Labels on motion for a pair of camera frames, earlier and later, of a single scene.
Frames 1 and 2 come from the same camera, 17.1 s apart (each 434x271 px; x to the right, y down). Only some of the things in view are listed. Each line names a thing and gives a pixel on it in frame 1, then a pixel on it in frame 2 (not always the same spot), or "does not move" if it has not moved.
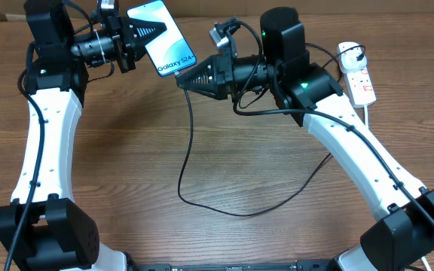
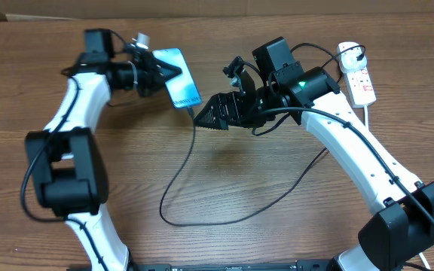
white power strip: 361,88 does not move
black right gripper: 223,70 to 221,105
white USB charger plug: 351,57 does not move
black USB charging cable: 331,60 to 235,217
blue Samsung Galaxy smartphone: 169,53 to 181,88
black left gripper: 126,31 to 149,77
